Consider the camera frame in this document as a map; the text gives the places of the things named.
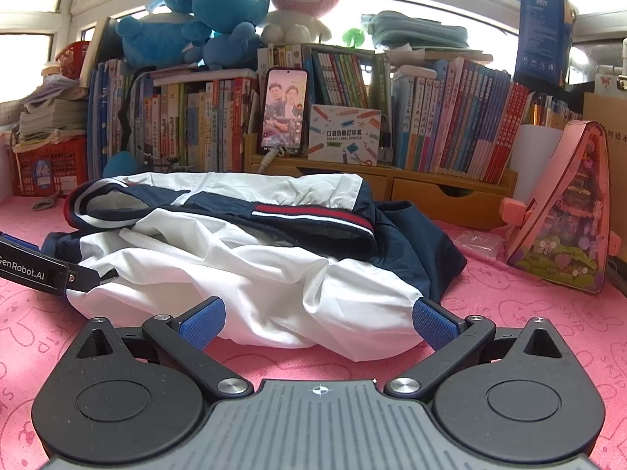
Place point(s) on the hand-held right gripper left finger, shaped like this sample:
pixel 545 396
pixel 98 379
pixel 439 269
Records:
pixel 203 320

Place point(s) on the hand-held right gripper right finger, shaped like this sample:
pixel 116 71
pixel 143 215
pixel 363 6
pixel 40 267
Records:
pixel 433 323

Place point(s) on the navy and white jacket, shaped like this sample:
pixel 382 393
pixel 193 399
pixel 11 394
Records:
pixel 274 274

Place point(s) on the pink printed blanket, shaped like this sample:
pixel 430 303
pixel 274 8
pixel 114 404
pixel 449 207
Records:
pixel 490 284

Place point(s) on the clear plastic bag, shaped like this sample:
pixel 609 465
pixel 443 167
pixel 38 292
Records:
pixel 477 245

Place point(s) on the red plastic crate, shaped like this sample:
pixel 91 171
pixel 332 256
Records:
pixel 49 166

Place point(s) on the wooden drawer organizer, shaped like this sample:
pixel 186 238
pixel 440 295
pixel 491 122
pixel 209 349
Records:
pixel 441 196

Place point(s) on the blue plush ball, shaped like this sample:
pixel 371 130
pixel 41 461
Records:
pixel 120 164

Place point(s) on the stack of papers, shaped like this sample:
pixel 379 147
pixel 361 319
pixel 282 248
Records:
pixel 49 117

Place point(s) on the black model bicycle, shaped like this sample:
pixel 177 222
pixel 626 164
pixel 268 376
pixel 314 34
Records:
pixel 161 160

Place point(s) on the pink toy house case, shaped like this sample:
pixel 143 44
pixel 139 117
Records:
pixel 573 215

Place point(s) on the long row of tall books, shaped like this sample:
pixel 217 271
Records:
pixel 196 122

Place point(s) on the white printed carton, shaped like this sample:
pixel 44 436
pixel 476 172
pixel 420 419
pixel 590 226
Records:
pixel 343 134

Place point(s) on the smartphone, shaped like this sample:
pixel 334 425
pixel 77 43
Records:
pixel 283 107

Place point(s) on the blue plush with white ears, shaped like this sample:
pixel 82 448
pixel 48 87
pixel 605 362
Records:
pixel 152 39

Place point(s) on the row of thin green books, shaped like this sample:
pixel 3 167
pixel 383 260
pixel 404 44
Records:
pixel 338 76

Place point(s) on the cardboard box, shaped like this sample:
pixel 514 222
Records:
pixel 615 122

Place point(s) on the teal fabric pouch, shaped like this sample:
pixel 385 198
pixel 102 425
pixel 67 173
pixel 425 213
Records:
pixel 416 29

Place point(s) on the green plastic toy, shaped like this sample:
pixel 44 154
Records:
pixel 353 36

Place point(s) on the blue paper bag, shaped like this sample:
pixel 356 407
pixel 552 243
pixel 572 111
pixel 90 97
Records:
pixel 543 24

